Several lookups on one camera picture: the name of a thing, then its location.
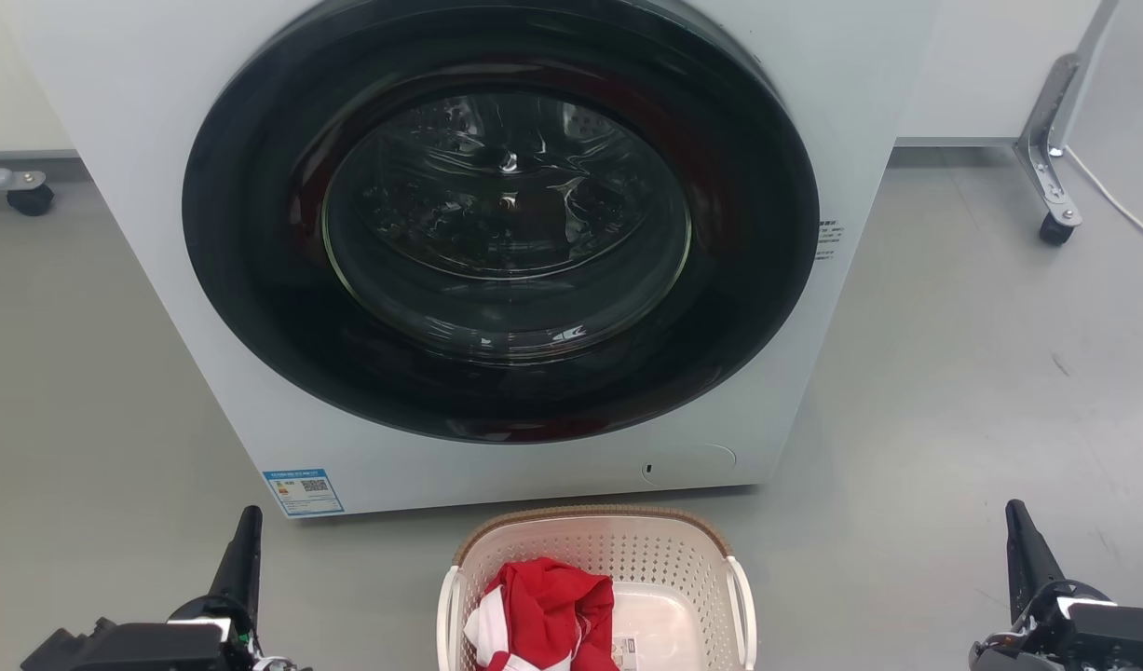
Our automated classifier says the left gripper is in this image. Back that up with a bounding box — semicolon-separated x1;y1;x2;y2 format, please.
21;506;266;671

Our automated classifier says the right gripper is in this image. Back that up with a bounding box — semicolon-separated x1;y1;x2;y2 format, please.
970;500;1143;671

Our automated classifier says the white perforated plastic laundry basket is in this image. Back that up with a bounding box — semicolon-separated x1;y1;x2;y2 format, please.
437;505;757;671

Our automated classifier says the blue energy label sticker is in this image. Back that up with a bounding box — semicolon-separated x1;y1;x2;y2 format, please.
263;468;346;518

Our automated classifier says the round dark washing machine door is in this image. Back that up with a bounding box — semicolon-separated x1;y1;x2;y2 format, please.
182;0;821;445

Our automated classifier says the white front-load washing machine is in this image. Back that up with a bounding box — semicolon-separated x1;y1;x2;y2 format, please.
12;0;945;519

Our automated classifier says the red and white garment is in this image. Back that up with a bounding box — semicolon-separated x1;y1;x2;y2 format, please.
463;557;620;671

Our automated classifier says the tall metal caster leg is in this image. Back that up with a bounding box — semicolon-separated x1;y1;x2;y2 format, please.
1014;0;1120;247

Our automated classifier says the low metal caster leg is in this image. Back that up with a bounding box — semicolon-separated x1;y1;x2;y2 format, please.
0;168;56;217

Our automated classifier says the white partition board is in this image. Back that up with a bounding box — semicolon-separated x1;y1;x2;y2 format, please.
895;0;1105;148

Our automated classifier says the white cable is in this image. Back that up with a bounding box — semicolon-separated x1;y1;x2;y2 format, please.
1063;145;1143;253

